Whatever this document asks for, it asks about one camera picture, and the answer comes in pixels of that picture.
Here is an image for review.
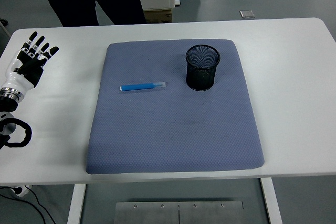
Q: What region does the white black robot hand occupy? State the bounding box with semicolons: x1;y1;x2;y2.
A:
5;31;60;92

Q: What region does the blue marker with clear cap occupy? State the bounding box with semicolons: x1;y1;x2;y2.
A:
119;81;166;92

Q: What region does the black mesh pen holder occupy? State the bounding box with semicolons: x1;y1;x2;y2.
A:
185;45;221;91

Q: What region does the grey stand leg with caster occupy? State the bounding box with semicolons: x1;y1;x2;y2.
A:
0;17;10;38

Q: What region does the white power strip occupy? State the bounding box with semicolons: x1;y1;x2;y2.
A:
10;185;33;198

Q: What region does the white table leg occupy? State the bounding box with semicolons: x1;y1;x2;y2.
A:
260;177;283;224
67;183;87;224

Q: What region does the brown cardboard box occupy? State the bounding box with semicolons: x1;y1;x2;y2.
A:
143;8;173;24

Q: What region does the blue-grey padded mat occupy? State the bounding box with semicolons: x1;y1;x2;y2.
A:
85;39;265;175

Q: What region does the grey metal plate with screws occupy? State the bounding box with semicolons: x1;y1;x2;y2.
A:
115;200;244;224

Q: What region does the grey square floor plate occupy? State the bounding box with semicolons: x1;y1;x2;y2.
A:
239;10;256;19

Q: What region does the black floor cable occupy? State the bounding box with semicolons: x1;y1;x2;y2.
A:
26;187;57;224
0;194;46;224

